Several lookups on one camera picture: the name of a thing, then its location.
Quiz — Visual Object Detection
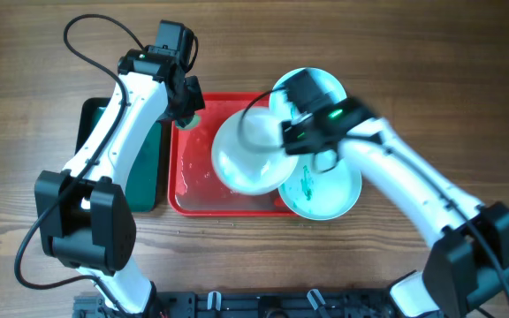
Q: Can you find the green yellow sponge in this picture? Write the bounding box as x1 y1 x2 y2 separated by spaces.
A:
175 114 201 130

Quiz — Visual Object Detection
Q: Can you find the large white plate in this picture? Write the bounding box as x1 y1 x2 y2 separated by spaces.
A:
211 107 298 195

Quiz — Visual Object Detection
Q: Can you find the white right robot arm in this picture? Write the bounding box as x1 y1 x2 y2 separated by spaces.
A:
281 97 509 317

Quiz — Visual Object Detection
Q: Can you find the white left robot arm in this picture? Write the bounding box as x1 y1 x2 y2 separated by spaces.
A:
34 45 205 317

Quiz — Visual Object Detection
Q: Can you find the red plastic tray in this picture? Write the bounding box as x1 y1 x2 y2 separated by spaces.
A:
167 92 294 217

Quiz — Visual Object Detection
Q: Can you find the black water tray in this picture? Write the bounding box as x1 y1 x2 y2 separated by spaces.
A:
75 97 171 213

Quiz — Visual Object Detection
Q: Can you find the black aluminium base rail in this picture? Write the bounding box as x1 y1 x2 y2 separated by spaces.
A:
72 287 414 318

